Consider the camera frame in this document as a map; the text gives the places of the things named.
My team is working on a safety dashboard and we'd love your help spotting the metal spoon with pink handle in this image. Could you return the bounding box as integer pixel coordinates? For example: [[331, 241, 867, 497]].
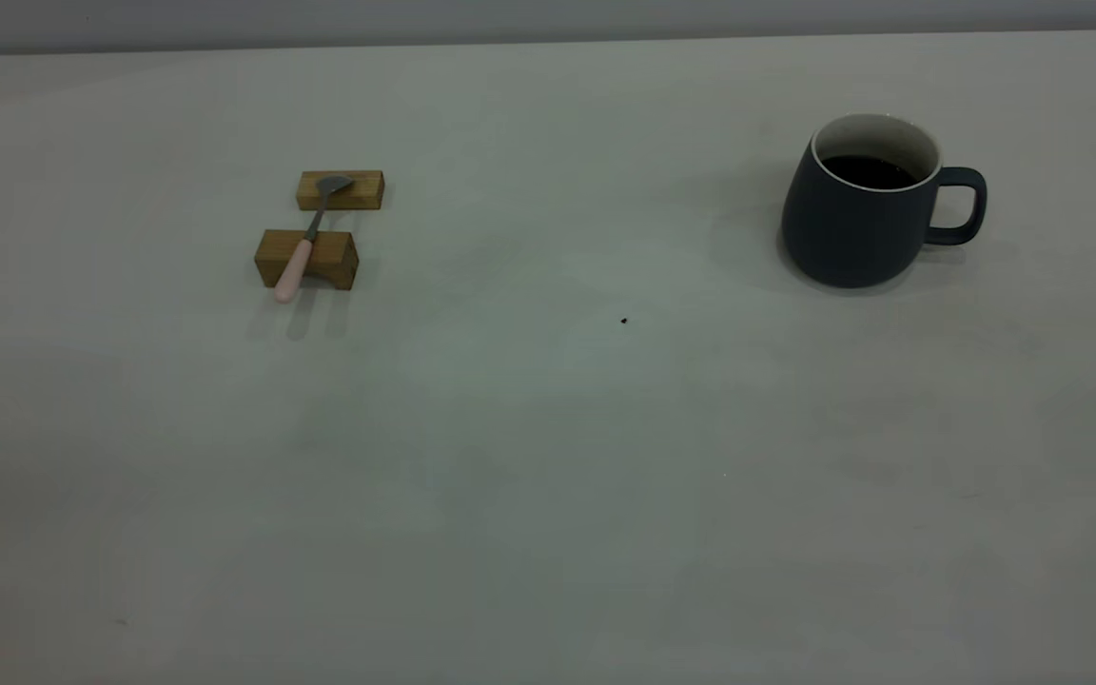
[[273, 174, 356, 304]]

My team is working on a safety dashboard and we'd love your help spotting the dark grey ceramic mug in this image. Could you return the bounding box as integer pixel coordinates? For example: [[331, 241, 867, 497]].
[[780, 113, 988, 289]]

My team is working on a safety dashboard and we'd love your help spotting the black coffee liquid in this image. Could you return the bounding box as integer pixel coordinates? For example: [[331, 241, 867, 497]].
[[824, 155, 920, 189]]

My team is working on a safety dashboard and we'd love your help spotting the arched wooden block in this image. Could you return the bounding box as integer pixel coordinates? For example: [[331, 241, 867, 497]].
[[254, 228, 360, 291]]

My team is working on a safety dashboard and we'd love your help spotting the flat rectangular wooden block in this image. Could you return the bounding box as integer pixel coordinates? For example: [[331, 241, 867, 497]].
[[296, 169, 385, 212]]

